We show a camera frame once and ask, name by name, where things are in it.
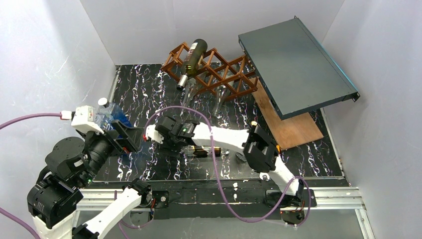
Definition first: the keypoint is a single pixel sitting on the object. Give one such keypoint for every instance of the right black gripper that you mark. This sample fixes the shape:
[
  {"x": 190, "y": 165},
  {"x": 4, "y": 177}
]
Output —
[{"x": 165, "y": 128}]

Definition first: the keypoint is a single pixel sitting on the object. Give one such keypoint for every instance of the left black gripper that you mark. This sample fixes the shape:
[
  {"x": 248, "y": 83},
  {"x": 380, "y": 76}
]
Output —
[{"x": 119, "y": 140}]

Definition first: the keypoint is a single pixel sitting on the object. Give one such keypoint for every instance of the clear square liquor bottle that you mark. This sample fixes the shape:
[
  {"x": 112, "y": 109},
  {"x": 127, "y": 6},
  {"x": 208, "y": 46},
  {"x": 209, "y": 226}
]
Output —
[{"x": 204, "y": 151}]

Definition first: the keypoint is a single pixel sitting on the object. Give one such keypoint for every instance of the dark green wine bottle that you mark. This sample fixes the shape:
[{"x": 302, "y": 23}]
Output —
[{"x": 191, "y": 62}]

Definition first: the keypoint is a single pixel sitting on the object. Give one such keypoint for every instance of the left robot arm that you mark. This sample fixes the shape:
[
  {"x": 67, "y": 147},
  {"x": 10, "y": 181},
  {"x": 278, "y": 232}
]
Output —
[{"x": 73, "y": 163}]

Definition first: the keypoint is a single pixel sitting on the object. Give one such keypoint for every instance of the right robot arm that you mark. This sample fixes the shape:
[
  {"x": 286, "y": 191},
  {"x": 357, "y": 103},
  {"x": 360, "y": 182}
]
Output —
[{"x": 254, "y": 145}]

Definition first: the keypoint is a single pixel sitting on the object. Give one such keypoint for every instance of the blue square glass bottle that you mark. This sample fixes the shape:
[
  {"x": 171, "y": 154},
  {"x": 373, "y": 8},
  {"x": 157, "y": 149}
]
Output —
[{"x": 110, "y": 111}]

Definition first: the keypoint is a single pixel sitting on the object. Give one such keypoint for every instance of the clear wine glass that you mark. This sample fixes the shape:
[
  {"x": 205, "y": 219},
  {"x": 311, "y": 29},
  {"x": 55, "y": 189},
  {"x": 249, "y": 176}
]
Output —
[
  {"x": 191, "y": 89},
  {"x": 222, "y": 92}
]

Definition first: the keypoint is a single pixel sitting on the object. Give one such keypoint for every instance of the brown wooden wine rack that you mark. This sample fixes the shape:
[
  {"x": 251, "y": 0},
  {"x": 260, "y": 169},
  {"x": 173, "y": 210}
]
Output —
[{"x": 238, "y": 75}]

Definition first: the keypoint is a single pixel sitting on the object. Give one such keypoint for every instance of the silver wrench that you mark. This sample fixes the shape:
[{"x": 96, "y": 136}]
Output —
[{"x": 264, "y": 176}]

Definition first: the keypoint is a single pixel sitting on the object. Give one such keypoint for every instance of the brown wooden board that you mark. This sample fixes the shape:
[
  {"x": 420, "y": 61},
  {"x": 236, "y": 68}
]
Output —
[{"x": 290, "y": 132}]

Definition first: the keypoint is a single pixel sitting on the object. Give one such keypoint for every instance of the dark grey flat box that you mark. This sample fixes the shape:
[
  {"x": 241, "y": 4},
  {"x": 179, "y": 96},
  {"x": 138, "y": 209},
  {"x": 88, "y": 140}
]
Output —
[{"x": 295, "y": 70}]

